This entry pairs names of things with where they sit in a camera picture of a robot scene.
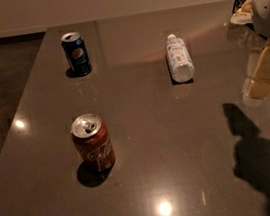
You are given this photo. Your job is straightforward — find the clear plastic water bottle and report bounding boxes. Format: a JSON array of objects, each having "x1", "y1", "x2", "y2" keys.
[{"x1": 165, "y1": 34, "x2": 195, "y2": 83}]

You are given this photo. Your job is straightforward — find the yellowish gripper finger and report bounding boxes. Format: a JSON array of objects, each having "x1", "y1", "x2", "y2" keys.
[{"x1": 242, "y1": 78, "x2": 270, "y2": 100}]

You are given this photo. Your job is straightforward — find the red coke can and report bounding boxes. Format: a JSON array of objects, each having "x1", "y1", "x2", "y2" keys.
[{"x1": 70, "y1": 113, "x2": 116, "y2": 173}]

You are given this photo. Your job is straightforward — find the black snack tray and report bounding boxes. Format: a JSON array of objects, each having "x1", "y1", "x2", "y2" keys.
[{"x1": 230, "y1": 0, "x2": 253, "y2": 26}]

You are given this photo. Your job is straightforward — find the blue pepsi can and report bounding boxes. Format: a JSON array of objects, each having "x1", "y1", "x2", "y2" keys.
[{"x1": 61, "y1": 31, "x2": 92, "y2": 76}]

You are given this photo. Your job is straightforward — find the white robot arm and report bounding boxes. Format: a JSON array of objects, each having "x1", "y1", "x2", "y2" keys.
[{"x1": 230, "y1": 0, "x2": 270, "y2": 106}]

